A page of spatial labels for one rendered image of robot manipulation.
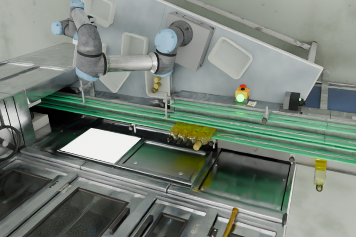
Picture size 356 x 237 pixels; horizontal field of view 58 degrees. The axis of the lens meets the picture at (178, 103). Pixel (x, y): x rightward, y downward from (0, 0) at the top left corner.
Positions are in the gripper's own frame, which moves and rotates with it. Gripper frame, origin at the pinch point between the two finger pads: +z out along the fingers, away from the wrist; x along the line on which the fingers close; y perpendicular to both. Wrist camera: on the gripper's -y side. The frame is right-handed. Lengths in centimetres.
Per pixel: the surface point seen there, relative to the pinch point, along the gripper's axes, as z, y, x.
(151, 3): 5.7, -33.2, -24.2
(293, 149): -13, -146, 12
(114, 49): 5.6, -14.6, 16.4
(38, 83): -32, 13, 44
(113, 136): -23, -44, 60
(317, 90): 40, -147, -6
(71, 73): -0.8, 12.1, 46.3
